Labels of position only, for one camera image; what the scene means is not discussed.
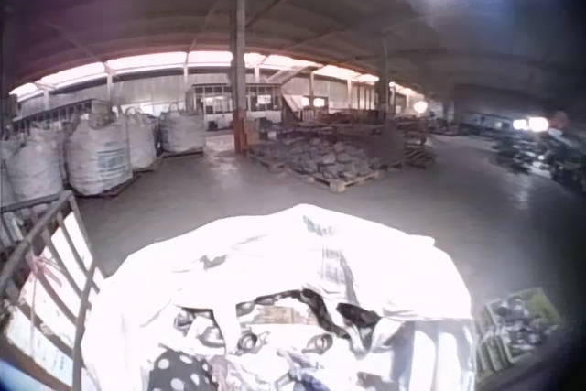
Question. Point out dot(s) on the pallet of grey bundles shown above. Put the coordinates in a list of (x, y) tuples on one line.
[(320, 162)]

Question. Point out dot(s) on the large white bulk bag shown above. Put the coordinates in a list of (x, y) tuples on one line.
[(293, 263)]

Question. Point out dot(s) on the white cabin booth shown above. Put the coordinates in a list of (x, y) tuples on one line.
[(229, 105)]

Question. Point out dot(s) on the brown material heap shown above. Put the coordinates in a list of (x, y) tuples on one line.
[(384, 146)]

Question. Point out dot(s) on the white bulk sack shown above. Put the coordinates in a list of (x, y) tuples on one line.
[(32, 166), (182, 132), (98, 159), (141, 139)]

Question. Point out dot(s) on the grey support pillar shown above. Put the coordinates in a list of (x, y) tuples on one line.
[(238, 66), (383, 84)]

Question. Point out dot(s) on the stack of wooden pallets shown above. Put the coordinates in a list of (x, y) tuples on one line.
[(419, 153)]

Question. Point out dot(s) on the heap of dark scrap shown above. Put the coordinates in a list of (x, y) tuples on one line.
[(540, 155)]

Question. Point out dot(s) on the green plastic crate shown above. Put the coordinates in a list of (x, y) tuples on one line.
[(517, 322)]

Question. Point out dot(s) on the metal frame cage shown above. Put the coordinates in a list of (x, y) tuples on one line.
[(43, 281)]

